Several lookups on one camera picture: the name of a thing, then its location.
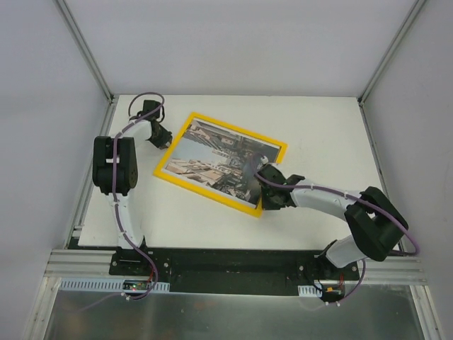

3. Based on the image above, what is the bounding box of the aluminium front rail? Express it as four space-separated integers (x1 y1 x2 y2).
44 249 428 285

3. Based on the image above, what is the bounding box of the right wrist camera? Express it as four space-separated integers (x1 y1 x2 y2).
258 155 269 166

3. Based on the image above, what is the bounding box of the right aluminium corner post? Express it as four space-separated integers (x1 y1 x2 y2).
357 0 429 106

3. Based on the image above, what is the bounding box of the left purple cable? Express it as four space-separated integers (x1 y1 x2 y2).
77 92 167 312

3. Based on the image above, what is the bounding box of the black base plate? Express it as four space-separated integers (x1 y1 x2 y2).
109 248 359 296

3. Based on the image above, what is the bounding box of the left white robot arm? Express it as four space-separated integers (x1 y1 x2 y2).
92 100 173 249

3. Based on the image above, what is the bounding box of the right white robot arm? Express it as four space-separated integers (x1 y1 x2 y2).
254 164 408 280

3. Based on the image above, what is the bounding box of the left aluminium corner post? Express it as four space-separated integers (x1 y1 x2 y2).
53 0 115 103

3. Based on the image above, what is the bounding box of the white cable duct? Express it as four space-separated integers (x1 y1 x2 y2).
297 285 322 298
59 278 170 294

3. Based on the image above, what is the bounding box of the street photo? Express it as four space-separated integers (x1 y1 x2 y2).
164 118 278 210

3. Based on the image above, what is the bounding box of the yellow wooden picture frame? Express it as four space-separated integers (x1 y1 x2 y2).
152 111 289 219

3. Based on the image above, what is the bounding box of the aluminium corner post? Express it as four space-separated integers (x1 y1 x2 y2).
357 0 429 106
53 0 115 103

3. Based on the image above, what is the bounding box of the right white cable duct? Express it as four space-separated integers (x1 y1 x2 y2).
297 285 322 298

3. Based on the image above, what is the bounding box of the left white cable duct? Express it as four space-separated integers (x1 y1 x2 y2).
59 278 170 294

